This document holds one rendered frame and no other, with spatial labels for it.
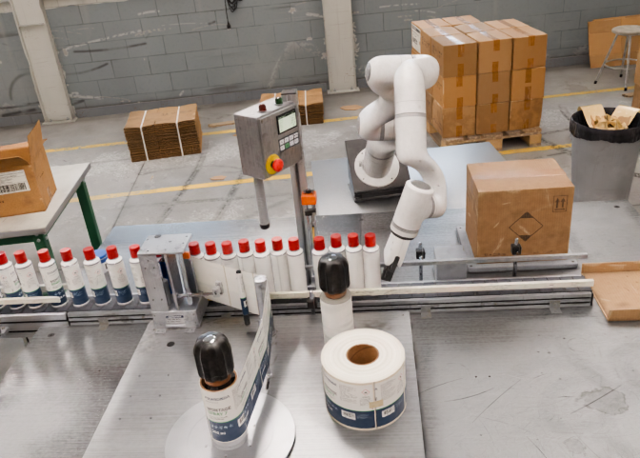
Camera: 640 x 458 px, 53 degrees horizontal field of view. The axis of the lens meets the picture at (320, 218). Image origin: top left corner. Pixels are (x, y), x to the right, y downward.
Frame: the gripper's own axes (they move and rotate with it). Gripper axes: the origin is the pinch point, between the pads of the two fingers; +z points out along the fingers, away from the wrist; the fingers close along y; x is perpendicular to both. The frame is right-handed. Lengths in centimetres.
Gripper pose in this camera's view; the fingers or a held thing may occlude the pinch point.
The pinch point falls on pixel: (387, 273)
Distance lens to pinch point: 198.9
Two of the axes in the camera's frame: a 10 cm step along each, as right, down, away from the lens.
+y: -0.6, 4.6, -8.9
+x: 9.7, 2.5, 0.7
